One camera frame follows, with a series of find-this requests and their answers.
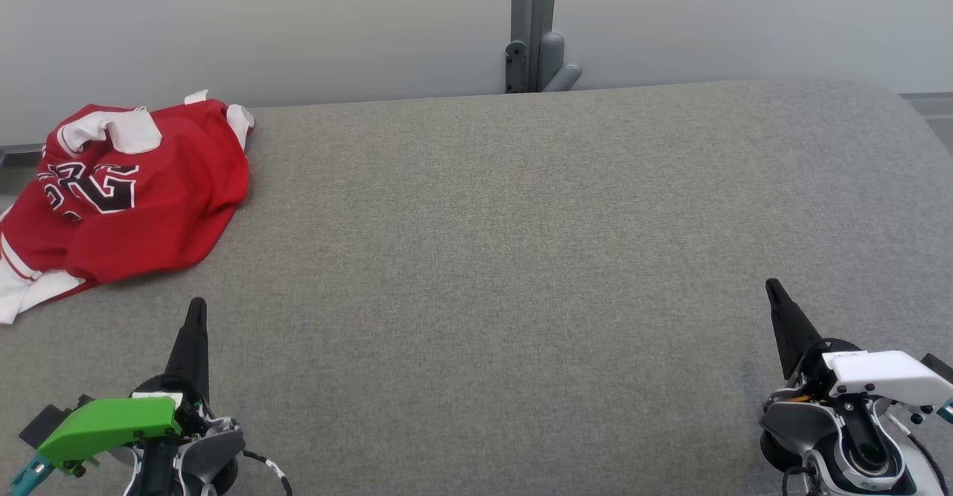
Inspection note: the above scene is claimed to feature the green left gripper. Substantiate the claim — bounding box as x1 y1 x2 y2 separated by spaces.
37 297 214 476

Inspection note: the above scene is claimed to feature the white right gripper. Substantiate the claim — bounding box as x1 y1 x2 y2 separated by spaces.
765 279 953 409

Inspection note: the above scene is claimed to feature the red jersey with black numbers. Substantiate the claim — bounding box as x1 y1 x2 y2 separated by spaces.
0 100 252 325

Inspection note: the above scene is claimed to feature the thin black white-banded cable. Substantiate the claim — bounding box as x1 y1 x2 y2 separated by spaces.
242 448 293 496

